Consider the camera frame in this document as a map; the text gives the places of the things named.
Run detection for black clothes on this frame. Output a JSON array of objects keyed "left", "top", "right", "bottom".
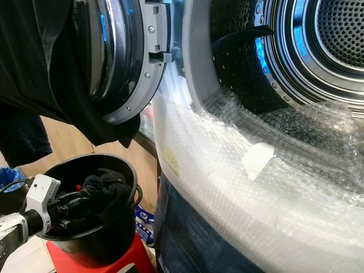
[{"left": 80, "top": 168, "right": 133, "bottom": 228}]

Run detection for front-load washing machine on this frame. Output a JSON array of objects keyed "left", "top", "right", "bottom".
[{"left": 171, "top": 0, "right": 364, "bottom": 114}]

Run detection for black plastic bucket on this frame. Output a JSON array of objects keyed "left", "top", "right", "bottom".
[{"left": 43, "top": 152, "right": 142, "bottom": 268}]

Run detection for black waste bin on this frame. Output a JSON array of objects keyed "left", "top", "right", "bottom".
[{"left": 0, "top": 191, "right": 29, "bottom": 216}]

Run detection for blue plastic bin bag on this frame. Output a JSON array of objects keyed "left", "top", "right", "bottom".
[{"left": 0, "top": 166, "right": 26, "bottom": 192}]

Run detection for light wooden cabinet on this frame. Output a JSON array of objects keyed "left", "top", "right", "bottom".
[{"left": 0, "top": 117, "right": 157, "bottom": 194}]

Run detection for blue white printed bag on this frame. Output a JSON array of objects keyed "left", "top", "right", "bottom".
[{"left": 135, "top": 205, "right": 155, "bottom": 245}]

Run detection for red plastic stool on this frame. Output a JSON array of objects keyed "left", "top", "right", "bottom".
[{"left": 45, "top": 233, "right": 151, "bottom": 273}]

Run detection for dark blue denim cover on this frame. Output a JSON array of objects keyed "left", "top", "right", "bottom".
[{"left": 152, "top": 173, "right": 262, "bottom": 273}]

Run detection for black hanging garment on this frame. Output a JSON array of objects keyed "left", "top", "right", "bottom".
[{"left": 0, "top": 0, "right": 142, "bottom": 168}]

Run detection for clear bubble wrap sheet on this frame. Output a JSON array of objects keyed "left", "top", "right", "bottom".
[{"left": 151, "top": 68, "right": 364, "bottom": 273}]

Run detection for chrome round washer door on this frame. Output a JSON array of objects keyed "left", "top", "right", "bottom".
[{"left": 74, "top": 0, "right": 174, "bottom": 126}]

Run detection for white tape piece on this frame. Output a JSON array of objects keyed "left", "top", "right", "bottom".
[{"left": 241, "top": 142, "right": 276, "bottom": 181}]

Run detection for black clothing strip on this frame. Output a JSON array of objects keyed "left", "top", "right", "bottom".
[{"left": 213, "top": 24, "right": 276, "bottom": 55}]

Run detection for steel washer drum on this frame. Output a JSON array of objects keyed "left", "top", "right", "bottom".
[{"left": 256, "top": 0, "right": 364, "bottom": 109}]

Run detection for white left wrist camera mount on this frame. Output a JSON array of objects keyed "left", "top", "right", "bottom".
[{"left": 26, "top": 175, "right": 62, "bottom": 220}]

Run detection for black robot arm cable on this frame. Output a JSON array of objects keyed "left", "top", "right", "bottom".
[{"left": 0, "top": 177, "right": 35, "bottom": 194}]

